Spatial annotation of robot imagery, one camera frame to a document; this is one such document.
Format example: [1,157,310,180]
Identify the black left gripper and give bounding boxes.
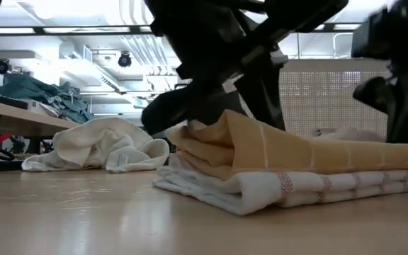
[141,0,289,136]

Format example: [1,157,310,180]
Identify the yellow checked towel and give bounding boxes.
[164,108,408,181]

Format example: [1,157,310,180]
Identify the white towel with red stripes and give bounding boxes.
[152,154,408,217]

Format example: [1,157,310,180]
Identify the cream towel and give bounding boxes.
[21,116,171,174]

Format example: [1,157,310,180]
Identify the white perforated plastic basket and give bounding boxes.
[225,58,392,140]

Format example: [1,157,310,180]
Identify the black ceiling spotlight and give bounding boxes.
[117,50,133,69]
[0,57,11,76]

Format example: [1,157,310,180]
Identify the long ceiling light fixture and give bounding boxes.
[0,21,364,37]

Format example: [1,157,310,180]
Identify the white box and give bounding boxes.
[18,98,61,119]

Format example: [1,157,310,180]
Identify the pile of blue clothes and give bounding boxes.
[0,72,95,124]

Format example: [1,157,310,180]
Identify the wooden workbench with steel frame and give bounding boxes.
[0,99,78,157]

